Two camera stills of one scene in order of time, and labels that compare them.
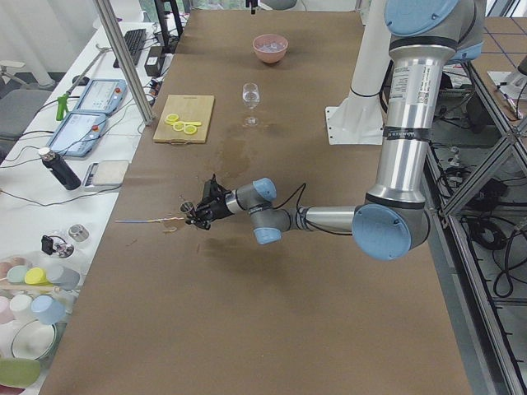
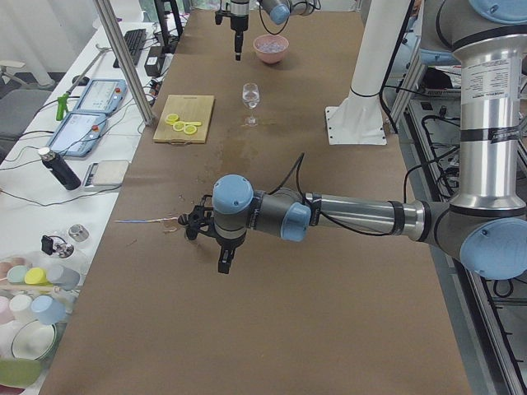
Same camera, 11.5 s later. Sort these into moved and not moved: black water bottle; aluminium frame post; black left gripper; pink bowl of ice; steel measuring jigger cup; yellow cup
Moved: steel measuring jigger cup; black left gripper
Not moved: pink bowl of ice; black water bottle; yellow cup; aluminium frame post
